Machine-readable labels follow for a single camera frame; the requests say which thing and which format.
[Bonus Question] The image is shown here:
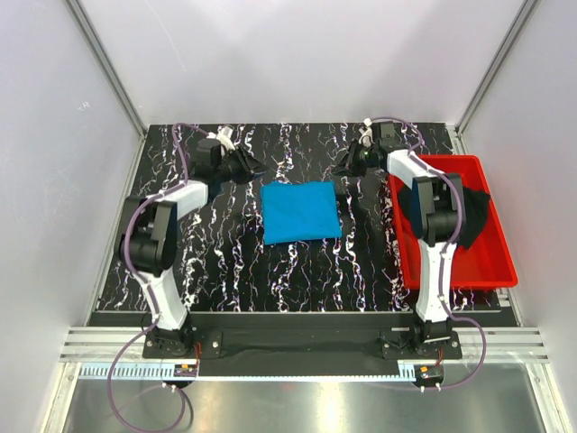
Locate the blue t-shirt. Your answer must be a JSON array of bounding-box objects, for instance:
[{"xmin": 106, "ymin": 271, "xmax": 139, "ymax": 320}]
[{"xmin": 261, "ymin": 181, "xmax": 342, "ymax": 245}]

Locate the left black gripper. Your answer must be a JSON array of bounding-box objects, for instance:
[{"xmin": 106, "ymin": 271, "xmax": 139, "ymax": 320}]
[{"xmin": 215, "ymin": 145, "xmax": 271, "ymax": 187}]

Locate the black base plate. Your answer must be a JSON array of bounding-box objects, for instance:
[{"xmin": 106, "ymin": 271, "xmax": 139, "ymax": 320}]
[{"xmin": 89, "ymin": 310, "xmax": 517, "ymax": 378}]

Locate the left aluminium frame post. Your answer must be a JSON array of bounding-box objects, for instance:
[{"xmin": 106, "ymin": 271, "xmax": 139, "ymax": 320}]
[{"xmin": 64, "ymin": 0, "xmax": 148, "ymax": 139}]

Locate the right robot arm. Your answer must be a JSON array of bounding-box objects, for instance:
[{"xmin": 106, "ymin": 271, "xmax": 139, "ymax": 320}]
[{"xmin": 332, "ymin": 117, "xmax": 465, "ymax": 358}]

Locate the right aluminium frame post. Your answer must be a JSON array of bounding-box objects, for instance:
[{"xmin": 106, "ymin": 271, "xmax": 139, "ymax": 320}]
[{"xmin": 454, "ymin": 0, "xmax": 540, "ymax": 137}]

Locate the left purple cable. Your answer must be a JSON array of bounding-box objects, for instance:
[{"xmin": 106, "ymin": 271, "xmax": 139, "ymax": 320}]
[{"xmin": 105, "ymin": 122, "xmax": 213, "ymax": 429}]

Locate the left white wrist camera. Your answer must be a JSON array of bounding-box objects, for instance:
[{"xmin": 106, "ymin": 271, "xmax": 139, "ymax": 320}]
[{"xmin": 207, "ymin": 125, "xmax": 237, "ymax": 152}]

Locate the aluminium rail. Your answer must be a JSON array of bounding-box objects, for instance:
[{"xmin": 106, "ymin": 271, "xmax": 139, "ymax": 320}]
[{"xmin": 60, "ymin": 327, "xmax": 548, "ymax": 382}]

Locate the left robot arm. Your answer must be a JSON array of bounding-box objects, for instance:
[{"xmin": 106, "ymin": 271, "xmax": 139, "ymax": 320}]
[{"xmin": 114, "ymin": 134, "xmax": 268, "ymax": 357}]

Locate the black t-shirt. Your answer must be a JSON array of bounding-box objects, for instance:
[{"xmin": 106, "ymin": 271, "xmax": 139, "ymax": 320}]
[{"xmin": 397, "ymin": 186, "xmax": 490, "ymax": 250}]

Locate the red plastic bin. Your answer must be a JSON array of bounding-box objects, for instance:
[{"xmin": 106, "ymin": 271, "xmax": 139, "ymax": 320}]
[{"xmin": 389, "ymin": 155, "xmax": 518, "ymax": 290}]

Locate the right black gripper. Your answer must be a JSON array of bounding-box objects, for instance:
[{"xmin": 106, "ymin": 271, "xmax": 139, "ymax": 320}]
[{"xmin": 330, "ymin": 140, "xmax": 377, "ymax": 179}]

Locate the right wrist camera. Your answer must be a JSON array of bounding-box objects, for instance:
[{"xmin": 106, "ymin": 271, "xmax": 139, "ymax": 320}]
[{"xmin": 359, "ymin": 118, "xmax": 373, "ymax": 148}]

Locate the aluminium frame post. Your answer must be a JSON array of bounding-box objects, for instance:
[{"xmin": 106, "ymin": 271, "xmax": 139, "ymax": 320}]
[
  {"xmin": 454, "ymin": 0, "xmax": 540, "ymax": 137},
  {"xmin": 64, "ymin": 0, "xmax": 148, "ymax": 139}
]

